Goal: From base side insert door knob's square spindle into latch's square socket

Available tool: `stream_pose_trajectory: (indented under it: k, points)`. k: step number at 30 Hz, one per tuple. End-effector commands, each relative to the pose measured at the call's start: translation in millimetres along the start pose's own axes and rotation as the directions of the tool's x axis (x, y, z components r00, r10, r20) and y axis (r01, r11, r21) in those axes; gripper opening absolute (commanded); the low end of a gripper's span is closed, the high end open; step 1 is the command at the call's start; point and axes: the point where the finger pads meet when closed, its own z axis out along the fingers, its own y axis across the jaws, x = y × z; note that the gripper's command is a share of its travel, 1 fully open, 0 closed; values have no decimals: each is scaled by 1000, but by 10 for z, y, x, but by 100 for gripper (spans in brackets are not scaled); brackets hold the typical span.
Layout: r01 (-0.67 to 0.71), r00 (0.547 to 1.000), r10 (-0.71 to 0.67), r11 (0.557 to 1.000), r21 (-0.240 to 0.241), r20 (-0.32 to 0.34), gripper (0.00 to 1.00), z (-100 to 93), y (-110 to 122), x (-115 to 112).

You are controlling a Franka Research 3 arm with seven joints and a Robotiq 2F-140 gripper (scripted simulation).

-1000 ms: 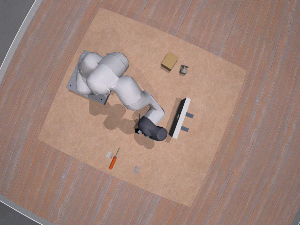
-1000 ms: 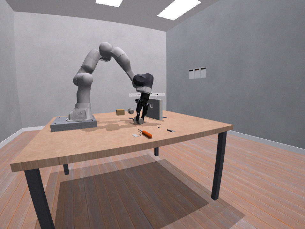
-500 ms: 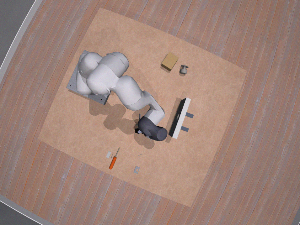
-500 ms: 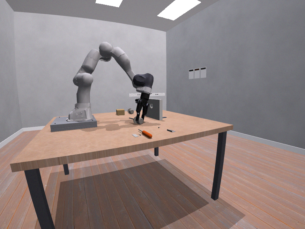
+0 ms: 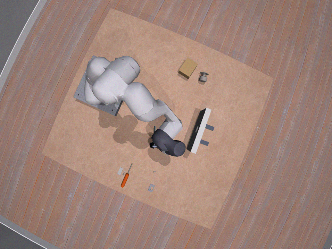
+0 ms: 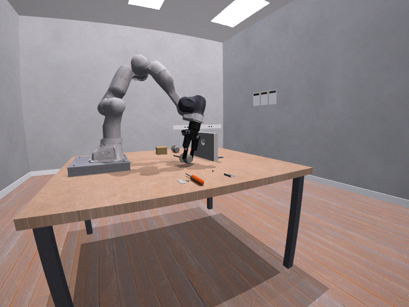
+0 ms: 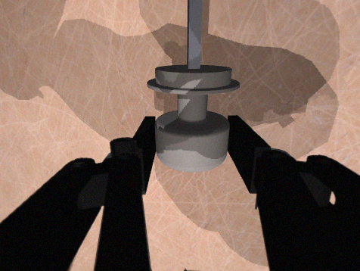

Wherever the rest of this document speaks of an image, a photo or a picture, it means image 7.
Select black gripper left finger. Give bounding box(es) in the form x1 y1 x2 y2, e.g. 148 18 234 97
0 116 156 271

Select grey door knob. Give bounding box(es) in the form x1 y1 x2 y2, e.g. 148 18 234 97
147 0 240 173

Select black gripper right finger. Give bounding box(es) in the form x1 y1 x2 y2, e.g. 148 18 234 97
228 115 360 271

